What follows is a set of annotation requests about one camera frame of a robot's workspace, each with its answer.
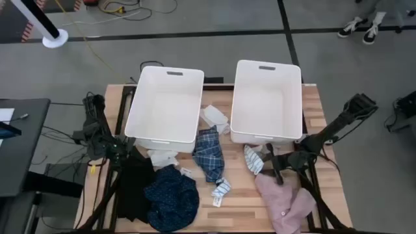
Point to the white tagged sock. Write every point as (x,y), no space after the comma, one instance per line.
(162,157)

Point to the person's leg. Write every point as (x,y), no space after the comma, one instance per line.
(390,6)

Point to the blue plaid shirt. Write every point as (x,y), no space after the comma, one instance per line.
(209,152)

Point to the dark tablet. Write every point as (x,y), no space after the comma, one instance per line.
(8,130)

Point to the dark mat with striped edge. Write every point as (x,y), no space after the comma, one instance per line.
(13,26)

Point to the white paper sheet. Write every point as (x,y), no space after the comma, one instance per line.
(6,115)

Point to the black garment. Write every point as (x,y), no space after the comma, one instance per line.
(133,188)

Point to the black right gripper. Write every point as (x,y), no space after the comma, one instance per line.
(294,161)

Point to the navy dotted garment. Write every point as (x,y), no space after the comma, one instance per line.
(172,198)

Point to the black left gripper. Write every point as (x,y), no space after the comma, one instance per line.
(122,150)

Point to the small black box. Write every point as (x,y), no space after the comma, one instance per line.
(214,80)

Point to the white and black pole stand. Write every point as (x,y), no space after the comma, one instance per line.
(55,40)

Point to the pink shirt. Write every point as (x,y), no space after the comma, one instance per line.
(282,204)

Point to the black desk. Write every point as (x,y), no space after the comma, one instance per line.
(22,146)

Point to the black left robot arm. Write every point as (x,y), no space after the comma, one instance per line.
(96,130)

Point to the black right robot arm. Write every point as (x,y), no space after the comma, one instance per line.
(341,118)

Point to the white teal-striped sock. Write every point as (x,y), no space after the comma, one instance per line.
(253,159)
(221,188)

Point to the black bench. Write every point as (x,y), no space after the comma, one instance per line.
(52,183)

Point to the black power adapter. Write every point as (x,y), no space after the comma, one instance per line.
(81,136)

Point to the white perforated bin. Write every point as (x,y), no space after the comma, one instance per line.
(165,104)
(266,100)

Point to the plain white sock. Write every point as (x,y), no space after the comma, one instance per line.
(214,117)

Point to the red device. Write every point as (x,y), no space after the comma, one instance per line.
(91,2)

